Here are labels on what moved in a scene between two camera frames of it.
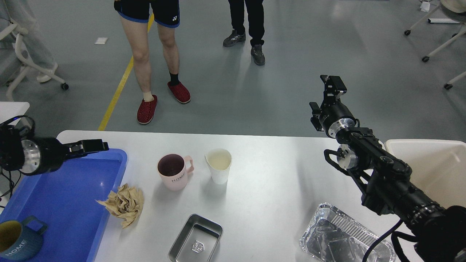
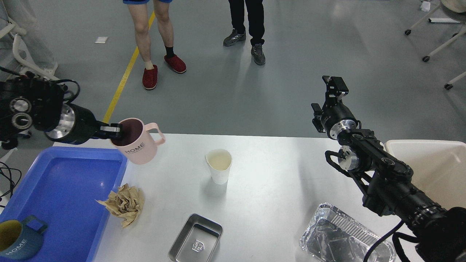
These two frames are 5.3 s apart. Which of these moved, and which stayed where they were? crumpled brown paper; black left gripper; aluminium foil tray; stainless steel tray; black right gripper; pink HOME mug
Moved: pink HOME mug; black left gripper
Stayed: stainless steel tray; aluminium foil tray; crumpled brown paper; black right gripper
